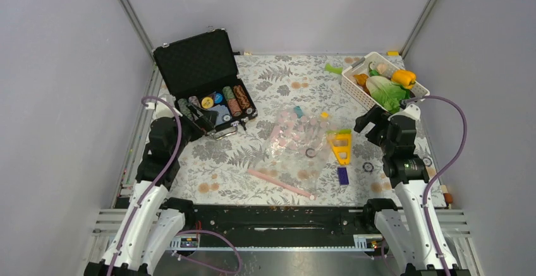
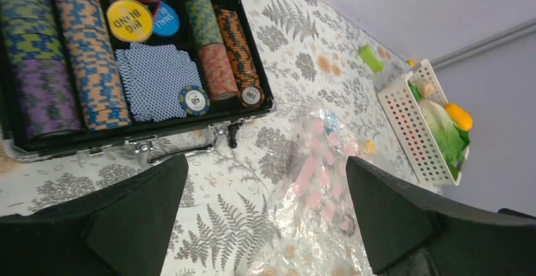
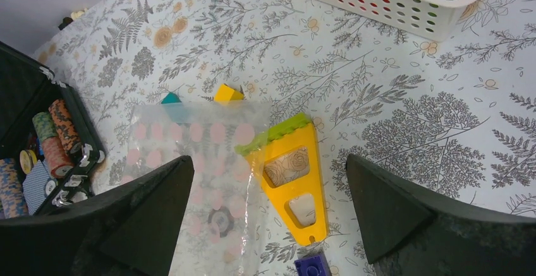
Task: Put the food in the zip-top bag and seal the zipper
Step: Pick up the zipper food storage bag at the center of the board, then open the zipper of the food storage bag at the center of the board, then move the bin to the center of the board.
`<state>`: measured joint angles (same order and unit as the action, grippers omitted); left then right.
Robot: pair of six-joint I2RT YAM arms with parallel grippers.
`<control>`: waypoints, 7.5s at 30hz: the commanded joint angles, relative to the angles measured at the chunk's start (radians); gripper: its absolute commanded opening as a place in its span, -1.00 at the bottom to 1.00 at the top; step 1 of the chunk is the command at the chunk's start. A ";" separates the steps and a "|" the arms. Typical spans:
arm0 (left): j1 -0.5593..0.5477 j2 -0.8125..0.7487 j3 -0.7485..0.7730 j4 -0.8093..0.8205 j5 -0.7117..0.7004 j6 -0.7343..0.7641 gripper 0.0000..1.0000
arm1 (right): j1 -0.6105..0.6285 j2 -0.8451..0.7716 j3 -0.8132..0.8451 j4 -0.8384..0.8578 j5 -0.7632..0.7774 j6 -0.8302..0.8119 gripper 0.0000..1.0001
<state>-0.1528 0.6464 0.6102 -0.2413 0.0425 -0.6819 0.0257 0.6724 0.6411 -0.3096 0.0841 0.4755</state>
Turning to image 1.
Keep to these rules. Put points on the orange brown food piece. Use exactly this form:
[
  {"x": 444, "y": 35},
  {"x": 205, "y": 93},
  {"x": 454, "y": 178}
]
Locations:
[{"x": 361, "y": 81}]

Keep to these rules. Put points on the teal toy block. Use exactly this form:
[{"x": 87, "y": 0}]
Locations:
[{"x": 297, "y": 110}]

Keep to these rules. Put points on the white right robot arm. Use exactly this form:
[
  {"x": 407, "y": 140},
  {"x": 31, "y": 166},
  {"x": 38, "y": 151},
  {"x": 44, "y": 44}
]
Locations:
[{"x": 411, "y": 229}]

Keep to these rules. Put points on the floral table mat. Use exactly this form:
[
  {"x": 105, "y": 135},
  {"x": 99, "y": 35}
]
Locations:
[{"x": 215, "y": 171}]

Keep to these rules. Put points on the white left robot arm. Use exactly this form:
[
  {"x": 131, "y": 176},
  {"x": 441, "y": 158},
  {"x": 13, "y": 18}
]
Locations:
[{"x": 152, "y": 219}]

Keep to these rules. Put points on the green plastic piece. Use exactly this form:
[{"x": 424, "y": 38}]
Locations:
[{"x": 332, "y": 69}]

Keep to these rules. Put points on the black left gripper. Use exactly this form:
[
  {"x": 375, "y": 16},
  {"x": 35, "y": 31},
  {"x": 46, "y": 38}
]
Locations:
[{"x": 207, "y": 119}]

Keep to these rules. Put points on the purple toy brick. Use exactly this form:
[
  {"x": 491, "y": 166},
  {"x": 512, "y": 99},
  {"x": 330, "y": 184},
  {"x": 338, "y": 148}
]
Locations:
[{"x": 342, "y": 173}]

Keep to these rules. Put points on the black poker chip case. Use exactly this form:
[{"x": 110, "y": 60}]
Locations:
[{"x": 201, "y": 70}]

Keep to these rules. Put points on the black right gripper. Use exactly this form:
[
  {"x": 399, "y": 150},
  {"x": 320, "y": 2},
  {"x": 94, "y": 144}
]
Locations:
[{"x": 376, "y": 115}]

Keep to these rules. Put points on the clear zip top bag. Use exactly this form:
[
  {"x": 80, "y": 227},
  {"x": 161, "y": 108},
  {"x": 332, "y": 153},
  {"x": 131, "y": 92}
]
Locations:
[{"x": 295, "y": 152}]

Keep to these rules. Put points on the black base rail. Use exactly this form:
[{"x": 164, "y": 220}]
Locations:
[{"x": 283, "y": 226}]

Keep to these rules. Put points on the white plastic basket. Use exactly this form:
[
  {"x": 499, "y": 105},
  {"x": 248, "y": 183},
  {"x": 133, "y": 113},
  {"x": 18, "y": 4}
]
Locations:
[{"x": 367, "y": 65}]

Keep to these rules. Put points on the yellow triangular plastic tool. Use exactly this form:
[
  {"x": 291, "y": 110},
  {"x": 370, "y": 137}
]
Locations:
[{"x": 340, "y": 142}]

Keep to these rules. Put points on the green lettuce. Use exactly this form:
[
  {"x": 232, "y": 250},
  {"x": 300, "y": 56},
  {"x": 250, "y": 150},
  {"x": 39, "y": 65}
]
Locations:
[{"x": 386, "y": 93}]

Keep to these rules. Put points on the yellow bell pepper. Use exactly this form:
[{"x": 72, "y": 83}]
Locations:
[{"x": 405, "y": 78}]

